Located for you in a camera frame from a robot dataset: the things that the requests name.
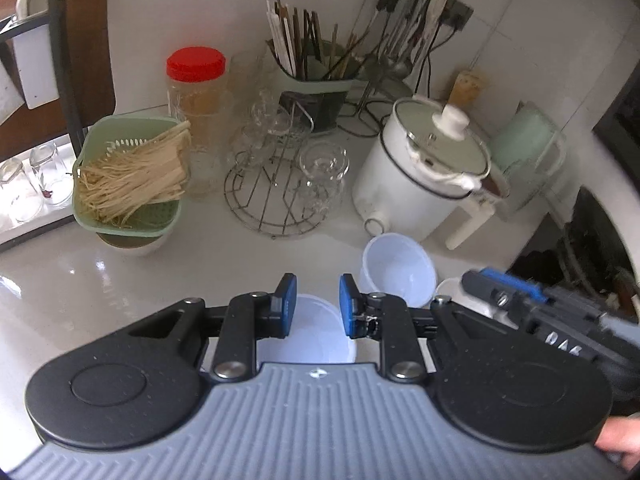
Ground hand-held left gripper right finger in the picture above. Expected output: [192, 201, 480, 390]
[338, 273, 511, 383]

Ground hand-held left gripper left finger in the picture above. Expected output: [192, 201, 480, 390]
[127, 273, 299, 383]

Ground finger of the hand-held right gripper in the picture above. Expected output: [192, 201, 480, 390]
[460, 267, 549, 322]

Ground pale blue plastic bowl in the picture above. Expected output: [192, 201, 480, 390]
[255, 294, 358, 365]

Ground white plastic cup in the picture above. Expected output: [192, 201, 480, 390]
[359, 232, 438, 308]

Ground white ceramic bowl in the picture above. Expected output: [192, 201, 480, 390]
[435, 277, 493, 318]

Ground person's right hand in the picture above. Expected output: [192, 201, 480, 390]
[595, 415, 640, 471]

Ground patterned bowl with brown contents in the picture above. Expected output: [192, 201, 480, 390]
[480, 170, 511, 211]

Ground white electric cooking pot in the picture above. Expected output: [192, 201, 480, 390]
[351, 96, 493, 251]

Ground clear drinking glass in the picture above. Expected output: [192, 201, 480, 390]
[297, 142, 351, 216]
[245, 97, 293, 136]

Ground green mug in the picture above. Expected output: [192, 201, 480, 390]
[487, 102, 563, 211]

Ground white bowl under colander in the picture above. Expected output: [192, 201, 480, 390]
[95, 230, 171, 257]

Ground dried pale noodles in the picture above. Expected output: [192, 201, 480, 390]
[75, 120, 193, 226]

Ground metal utensil hanging rack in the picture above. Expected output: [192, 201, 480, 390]
[340, 0, 451, 138]

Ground clear jar with red lid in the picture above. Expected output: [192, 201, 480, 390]
[166, 47, 227, 196]

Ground green chopstick holder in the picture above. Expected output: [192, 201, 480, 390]
[270, 40, 368, 131]

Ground glasses on left shelf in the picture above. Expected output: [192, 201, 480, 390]
[0, 132, 88, 248]

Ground green plastic colander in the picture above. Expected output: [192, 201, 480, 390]
[71, 115, 191, 237]

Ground bundle of chopsticks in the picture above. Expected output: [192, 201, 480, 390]
[265, 0, 371, 81]

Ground upturned clear glass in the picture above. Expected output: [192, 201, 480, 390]
[0, 157, 43, 223]
[29, 141, 73, 206]

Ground brown cutting board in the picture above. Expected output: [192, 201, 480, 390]
[55, 0, 118, 133]

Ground wire glass drying rack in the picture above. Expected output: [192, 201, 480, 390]
[224, 102, 346, 236]

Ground black power cable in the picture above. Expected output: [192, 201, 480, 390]
[412, 25, 451, 98]

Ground black wall outlet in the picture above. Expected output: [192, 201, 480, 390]
[442, 0, 475, 31]

